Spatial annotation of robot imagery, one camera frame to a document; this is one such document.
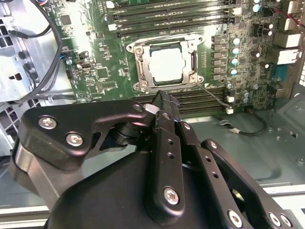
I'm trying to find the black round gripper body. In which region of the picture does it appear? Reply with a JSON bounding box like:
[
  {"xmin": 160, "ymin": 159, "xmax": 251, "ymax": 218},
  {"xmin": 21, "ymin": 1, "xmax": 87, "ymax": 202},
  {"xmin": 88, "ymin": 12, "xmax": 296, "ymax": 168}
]
[{"xmin": 45, "ymin": 150, "xmax": 226, "ymax": 229}]

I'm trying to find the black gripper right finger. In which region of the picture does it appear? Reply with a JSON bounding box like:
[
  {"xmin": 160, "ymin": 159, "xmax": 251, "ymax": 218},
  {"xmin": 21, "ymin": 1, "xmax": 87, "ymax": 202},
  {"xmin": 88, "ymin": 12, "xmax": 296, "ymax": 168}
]
[{"xmin": 168, "ymin": 95, "xmax": 298, "ymax": 229}]

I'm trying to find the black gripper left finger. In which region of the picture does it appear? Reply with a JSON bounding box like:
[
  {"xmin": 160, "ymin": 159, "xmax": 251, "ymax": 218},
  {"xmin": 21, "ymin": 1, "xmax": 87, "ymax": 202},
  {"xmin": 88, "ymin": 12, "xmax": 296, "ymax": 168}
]
[{"xmin": 9, "ymin": 90, "xmax": 187, "ymax": 221}]

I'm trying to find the thin metal locking lever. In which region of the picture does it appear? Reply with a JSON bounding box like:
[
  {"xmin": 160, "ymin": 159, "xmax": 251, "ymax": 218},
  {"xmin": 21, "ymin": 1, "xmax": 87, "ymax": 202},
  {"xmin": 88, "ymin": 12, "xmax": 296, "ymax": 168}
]
[
  {"xmin": 195, "ymin": 82, "xmax": 233, "ymax": 108},
  {"xmin": 132, "ymin": 32, "xmax": 206, "ymax": 46}
]

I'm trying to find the CPU with silver top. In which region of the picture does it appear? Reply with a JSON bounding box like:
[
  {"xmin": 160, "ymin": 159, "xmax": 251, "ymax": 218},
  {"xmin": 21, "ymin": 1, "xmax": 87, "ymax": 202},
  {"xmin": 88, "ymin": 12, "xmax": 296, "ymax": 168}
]
[{"xmin": 149, "ymin": 45, "xmax": 185, "ymax": 83}]

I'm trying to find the metal CPU socket cover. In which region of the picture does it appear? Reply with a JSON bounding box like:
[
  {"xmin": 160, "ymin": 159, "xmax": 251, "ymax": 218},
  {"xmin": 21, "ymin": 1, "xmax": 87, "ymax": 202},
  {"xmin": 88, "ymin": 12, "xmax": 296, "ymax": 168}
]
[{"xmin": 133, "ymin": 35, "xmax": 200, "ymax": 93}]

